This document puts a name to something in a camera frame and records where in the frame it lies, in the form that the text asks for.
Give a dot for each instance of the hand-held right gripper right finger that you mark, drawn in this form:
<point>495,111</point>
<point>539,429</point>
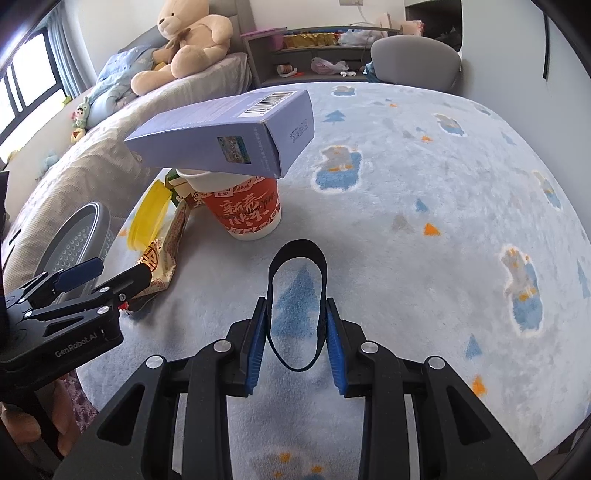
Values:
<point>334,346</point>

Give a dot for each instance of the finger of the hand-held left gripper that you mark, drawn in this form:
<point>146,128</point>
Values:
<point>129,281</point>
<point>78,272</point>

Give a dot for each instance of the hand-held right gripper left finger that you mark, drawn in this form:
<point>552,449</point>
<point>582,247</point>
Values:
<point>256,341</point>

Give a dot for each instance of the grey perforated plastic basket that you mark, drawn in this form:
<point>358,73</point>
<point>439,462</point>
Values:
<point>76,240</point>

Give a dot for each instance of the red and cream snack wrapper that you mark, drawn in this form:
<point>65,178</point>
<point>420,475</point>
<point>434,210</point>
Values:
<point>161,258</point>

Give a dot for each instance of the green and white carton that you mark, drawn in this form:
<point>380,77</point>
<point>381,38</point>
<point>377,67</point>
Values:
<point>178,189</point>

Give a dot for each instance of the black elastic band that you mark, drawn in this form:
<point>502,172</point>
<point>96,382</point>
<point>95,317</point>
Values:
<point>298,244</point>

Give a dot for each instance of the red paper cup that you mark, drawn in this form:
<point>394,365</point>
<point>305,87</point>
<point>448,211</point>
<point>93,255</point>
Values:
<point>249,212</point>

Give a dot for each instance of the purple cardboard box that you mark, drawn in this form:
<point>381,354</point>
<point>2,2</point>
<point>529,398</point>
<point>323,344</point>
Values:
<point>207,129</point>

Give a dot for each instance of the person's left hand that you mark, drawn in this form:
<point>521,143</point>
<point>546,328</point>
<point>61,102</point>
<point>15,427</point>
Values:
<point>62,415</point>

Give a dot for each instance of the purple fluffy rug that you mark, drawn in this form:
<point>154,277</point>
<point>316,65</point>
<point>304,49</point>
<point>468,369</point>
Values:
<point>85,401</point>

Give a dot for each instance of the grey bed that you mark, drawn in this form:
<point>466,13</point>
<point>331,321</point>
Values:
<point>60,175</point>

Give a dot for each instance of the blue plush toy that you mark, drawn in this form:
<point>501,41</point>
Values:
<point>46,162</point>

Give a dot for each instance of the green hooded plush doll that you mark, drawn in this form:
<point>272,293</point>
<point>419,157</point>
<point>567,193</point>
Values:
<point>82,113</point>

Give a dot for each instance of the light blue printed blanket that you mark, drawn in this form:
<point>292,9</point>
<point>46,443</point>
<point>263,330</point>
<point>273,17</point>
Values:
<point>415,184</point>

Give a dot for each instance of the black framed window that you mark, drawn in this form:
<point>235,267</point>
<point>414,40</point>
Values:
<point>27,87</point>

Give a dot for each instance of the blue quilt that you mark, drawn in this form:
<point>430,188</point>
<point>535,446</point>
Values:
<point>115,78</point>

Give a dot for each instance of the grey curtain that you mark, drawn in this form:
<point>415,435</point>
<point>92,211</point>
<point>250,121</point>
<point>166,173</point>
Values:
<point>74,55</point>

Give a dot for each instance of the large beige teddy bear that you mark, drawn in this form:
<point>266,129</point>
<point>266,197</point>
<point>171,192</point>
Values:
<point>194,50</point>

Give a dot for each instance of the small cup on shelf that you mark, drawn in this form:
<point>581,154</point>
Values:
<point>286,70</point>

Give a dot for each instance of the blue cloth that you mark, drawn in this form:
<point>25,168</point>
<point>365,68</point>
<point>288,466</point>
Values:
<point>369,69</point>

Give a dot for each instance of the pink plastic bag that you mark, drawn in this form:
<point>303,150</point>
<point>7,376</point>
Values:
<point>328,65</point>

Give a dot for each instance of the grey desk shelf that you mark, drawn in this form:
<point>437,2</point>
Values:
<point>304,55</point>

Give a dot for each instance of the grey chair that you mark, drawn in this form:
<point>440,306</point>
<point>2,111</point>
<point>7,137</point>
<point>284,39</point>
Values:
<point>415,64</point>

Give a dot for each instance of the gold foil packets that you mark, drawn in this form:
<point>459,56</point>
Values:
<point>309,40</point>

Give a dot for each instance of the clear plastic bag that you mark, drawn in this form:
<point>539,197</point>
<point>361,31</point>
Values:
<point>358,37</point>

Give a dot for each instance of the pink card box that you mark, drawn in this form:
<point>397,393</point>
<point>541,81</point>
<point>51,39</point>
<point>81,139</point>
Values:
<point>401,25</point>

